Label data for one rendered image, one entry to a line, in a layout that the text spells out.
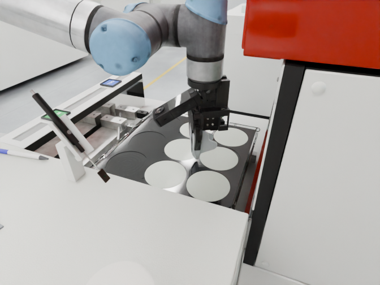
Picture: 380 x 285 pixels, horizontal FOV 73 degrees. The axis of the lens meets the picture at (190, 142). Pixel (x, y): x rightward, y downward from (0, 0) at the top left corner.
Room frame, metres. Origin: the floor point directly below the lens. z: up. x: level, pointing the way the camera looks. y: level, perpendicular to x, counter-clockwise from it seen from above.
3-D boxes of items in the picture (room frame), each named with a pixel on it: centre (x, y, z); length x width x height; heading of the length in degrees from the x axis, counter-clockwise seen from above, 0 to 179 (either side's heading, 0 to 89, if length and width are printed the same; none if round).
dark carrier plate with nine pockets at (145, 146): (0.56, 0.02, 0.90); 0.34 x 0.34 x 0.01; 69
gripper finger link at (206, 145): (0.50, -0.04, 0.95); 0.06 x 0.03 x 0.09; 100
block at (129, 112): (0.79, 0.22, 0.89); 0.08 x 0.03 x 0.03; 69
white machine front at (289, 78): (0.66, -0.26, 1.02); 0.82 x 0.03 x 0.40; 159
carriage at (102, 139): (0.64, 0.27, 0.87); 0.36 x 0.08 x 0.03; 159
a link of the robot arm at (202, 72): (0.52, -0.03, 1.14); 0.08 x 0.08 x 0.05
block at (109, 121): (0.72, 0.25, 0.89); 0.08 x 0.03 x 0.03; 69
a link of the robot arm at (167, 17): (0.52, 0.07, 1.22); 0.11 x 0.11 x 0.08; 77
